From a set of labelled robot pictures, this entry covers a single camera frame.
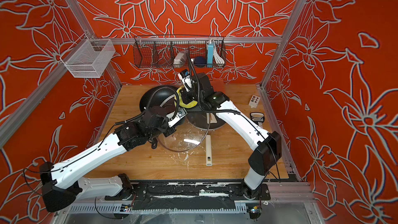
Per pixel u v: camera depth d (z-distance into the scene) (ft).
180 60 2.99
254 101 3.49
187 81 1.96
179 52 3.21
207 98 1.83
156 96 3.42
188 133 3.05
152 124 1.67
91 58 3.06
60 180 1.26
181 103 2.30
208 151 2.47
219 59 2.96
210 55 2.87
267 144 1.38
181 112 1.90
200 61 3.23
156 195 2.39
